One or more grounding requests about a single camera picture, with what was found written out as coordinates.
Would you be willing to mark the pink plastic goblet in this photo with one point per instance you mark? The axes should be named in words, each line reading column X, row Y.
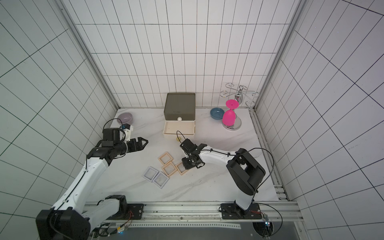
column 229, row 116

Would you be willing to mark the blue bowl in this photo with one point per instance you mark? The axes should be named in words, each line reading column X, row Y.
column 217, row 113

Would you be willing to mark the aluminium mounting rail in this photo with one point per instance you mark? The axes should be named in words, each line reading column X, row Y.
column 204, row 214

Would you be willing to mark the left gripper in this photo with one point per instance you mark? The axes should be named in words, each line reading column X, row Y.
column 134, row 147

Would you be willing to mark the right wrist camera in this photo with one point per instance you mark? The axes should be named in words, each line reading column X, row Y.
column 187, row 145

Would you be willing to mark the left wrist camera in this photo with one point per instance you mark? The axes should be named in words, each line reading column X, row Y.
column 127, row 129

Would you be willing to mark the peach brooch box top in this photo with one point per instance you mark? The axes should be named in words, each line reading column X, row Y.
column 165, row 158

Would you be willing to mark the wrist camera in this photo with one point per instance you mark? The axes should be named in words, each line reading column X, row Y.
column 127, row 129
column 187, row 145

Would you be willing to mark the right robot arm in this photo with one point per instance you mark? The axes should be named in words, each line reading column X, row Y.
column 244, row 169

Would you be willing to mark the chrome glass rack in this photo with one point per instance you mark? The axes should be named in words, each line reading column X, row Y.
column 241, row 94

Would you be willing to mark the white brooch box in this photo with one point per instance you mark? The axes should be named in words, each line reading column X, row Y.
column 160, row 180
column 150, row 174

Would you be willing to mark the white brooch box left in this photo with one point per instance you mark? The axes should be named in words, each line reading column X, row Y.
column 150, row 174

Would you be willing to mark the purple bowl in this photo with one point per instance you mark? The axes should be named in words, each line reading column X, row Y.
column 126, row 118

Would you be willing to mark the white brooch box right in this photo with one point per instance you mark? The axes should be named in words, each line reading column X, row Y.
column 160, row 180

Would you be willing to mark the three-tier drawer cabinet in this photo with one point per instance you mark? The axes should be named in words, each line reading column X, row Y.
column 180, row 115

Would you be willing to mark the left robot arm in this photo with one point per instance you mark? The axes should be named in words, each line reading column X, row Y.
column 66, row 220

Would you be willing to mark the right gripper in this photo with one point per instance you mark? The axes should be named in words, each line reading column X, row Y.
column 191, row 153

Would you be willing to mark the peach brooch box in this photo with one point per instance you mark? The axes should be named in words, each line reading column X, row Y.
column 169, row 169
column 165, row 158
column 181, row 168

